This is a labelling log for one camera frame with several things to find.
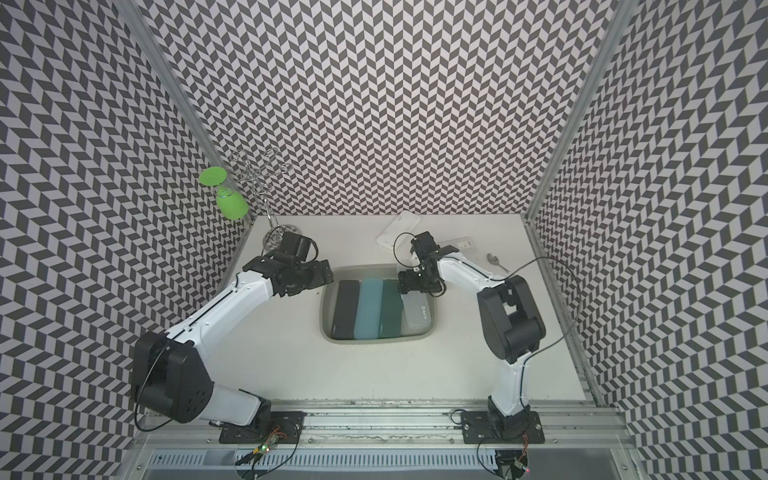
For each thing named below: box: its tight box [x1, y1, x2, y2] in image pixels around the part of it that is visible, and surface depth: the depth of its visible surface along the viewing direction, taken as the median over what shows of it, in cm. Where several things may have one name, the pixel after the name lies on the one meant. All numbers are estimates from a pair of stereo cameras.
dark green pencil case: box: [378, 279, 402, 338], surface depth 93 cm
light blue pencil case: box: [353, 278, 384, 340], surface depth 93 cm
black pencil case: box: [330, 280, 361, 340], surface depth 93 cm
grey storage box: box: [320, 264, 438, 345], surface depth 92 cm
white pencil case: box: [376, 210, 422, 250], surface depth 114 cm
